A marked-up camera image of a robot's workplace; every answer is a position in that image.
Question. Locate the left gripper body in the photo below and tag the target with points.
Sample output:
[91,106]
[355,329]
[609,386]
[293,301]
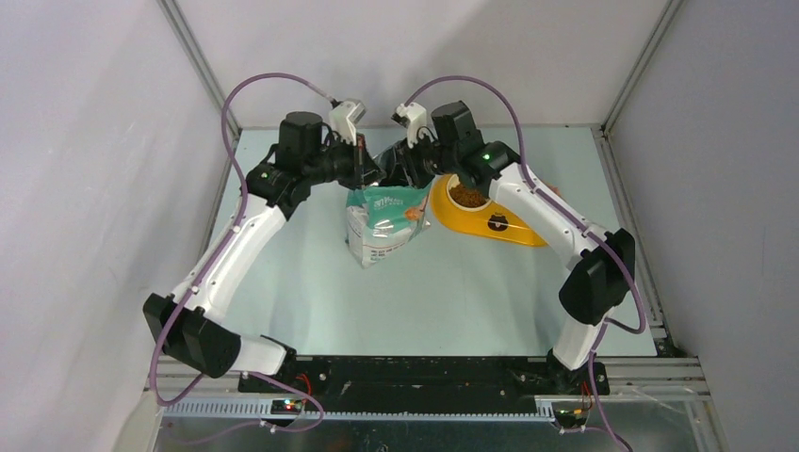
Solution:
[340,162]

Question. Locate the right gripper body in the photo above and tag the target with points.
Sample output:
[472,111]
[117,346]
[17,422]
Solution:
[432,160]

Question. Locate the green pet food bag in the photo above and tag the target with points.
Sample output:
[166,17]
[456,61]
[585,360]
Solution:
[383,219]

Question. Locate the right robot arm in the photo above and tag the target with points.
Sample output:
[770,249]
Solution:
[600,263]

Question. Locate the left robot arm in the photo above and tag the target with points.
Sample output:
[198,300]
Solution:
[188,324]

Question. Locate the brown pet food kibble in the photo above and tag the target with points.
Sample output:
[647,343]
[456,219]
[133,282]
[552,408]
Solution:
[467,198]

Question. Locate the cream ceramic bowl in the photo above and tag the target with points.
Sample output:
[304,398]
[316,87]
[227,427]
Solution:
[454,180]

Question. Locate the yellow double bowl stand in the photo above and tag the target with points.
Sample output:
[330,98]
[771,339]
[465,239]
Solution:
[494,221]

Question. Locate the pink ceramic bowl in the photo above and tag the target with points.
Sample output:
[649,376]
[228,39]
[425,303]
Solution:
[550,190]

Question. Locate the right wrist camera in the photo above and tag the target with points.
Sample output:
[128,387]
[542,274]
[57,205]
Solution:
[413,118]

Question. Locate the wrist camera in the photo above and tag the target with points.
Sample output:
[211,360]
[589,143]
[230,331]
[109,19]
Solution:
[344,117]
[413,118]

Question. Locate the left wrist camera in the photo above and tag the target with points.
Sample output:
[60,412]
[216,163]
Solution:
[344,117]

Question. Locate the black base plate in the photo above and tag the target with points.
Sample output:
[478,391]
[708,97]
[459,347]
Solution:
[438,385]

